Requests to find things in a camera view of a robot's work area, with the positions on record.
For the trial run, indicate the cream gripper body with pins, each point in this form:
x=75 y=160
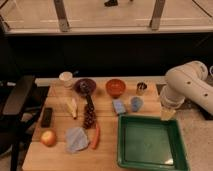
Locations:
x=167 y=113

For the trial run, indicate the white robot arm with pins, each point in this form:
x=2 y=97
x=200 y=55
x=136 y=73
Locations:
x=188 y=81

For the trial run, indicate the blue plastic cup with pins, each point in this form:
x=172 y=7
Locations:
x=136 y=104

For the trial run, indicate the small metal cup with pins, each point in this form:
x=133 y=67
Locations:
x=141 y=88

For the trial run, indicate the white paper cup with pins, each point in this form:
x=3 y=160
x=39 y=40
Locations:
x=66 y=78

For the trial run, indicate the green plastic tray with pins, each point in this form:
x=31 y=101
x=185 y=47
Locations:
x=150 y=144

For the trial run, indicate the blue sponge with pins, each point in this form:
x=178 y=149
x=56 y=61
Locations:
x=119 y=106

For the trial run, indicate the orange bowl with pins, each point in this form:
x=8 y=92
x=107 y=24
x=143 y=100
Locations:
x=115 y=87

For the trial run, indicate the orange carrot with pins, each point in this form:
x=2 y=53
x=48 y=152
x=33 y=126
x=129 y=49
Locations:
x=96 y=137

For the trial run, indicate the bunch of dark grapes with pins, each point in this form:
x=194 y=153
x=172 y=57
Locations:
x=89 y=117

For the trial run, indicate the purple bowl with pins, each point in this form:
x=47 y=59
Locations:
x=91 y=84

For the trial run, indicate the wooden board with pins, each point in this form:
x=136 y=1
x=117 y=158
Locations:
x=57 y=158

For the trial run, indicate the blue cloth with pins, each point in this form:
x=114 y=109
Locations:
x=76 y=139

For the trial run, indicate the banana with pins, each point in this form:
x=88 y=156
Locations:
x=71 y=107

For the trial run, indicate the black rectangular block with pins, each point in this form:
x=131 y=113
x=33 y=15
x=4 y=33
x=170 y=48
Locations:
x=46 y=117

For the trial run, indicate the red yellow apple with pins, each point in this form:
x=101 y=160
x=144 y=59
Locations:
x=48 y=138

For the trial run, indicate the black chair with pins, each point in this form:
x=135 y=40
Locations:
x=20 y=109

